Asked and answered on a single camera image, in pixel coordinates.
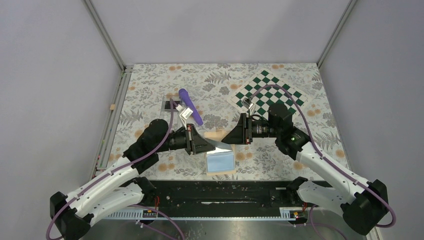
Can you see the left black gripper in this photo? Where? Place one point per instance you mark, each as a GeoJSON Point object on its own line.
{"type": "Point", "coordinates": [195, 143]}

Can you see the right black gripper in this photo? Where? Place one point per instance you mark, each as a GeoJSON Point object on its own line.
{"type": "Point", "coordinates": [242, 133]}

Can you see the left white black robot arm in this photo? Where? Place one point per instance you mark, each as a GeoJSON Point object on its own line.
{"type": "Point", "coordinates": [121, 185]}

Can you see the clear plastic box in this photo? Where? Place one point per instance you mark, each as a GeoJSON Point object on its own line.
{"type": "Point", "coordinates": [167, 110]}

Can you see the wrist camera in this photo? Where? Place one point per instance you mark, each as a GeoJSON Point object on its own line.
{"type": "Point", "coordinates": [184, 113]}
{"type": "Point", "coordinates": [249, 105]}

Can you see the white slotted cable duct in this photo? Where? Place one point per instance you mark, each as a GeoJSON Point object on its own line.
{"type": "Point", "coordinates": [142, 214]}

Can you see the purple marker pen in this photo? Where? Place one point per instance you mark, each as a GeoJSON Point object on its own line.
{"type": "Point", "coordinates": [184, 96]}

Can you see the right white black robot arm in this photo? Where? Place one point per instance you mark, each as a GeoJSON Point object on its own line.
{"type": "Point", "coordinates": [360, 202]}

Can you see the floral patterned table mat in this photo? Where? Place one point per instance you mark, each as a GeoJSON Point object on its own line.
{"type": "Point", "coordinates": [210, 87]}

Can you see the green white checkered board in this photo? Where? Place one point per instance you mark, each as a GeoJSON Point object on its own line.
{"type": "Point", "coordinates": [268, 96]}

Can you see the blue credit card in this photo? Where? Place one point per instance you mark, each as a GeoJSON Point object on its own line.
{"type": "Point", "coordinates": [220, 161]}

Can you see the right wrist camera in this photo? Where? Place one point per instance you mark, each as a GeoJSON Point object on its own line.
{"type": "Point", "coordinates": [249, 105]}

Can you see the tan leather card holder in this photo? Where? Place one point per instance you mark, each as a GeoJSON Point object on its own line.
{"type": "Point", "coordinates": [218, 136]}

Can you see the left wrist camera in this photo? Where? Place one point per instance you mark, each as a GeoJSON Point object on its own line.
{"type": "Point", "coordinates": [184, 113]}

